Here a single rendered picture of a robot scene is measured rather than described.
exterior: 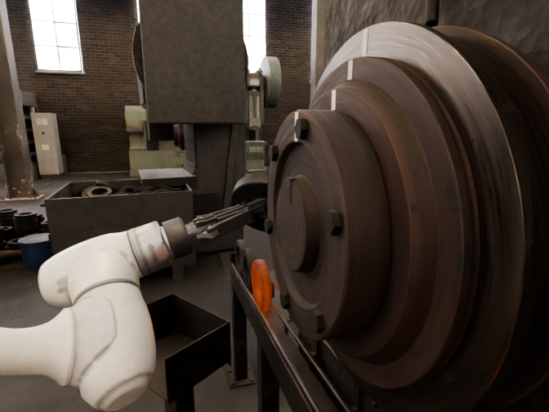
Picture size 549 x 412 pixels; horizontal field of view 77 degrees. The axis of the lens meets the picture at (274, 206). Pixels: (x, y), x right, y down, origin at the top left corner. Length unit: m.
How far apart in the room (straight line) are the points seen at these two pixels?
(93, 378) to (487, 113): 0.52
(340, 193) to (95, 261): 0.44
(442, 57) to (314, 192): 0.18
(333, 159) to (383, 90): 0.10
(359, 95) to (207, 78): 2.69
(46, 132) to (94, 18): 3.15
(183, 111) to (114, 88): 7.63
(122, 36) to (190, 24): 7.68
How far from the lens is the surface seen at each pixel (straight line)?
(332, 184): 0.33
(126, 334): 0.55
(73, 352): 0.55
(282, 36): 11.17
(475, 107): 0.32
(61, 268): 0.66
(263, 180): 0.68
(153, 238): 0.65
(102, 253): 0.64
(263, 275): 1.19
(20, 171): 7.40
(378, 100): 0.37
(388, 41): 0.42
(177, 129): 5.15
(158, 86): 2.97
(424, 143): 0.33
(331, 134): 0.35
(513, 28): 0.52
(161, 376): 1.05
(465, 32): 0.44
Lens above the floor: 1.24
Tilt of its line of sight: 13 degrees down
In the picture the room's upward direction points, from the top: straight up
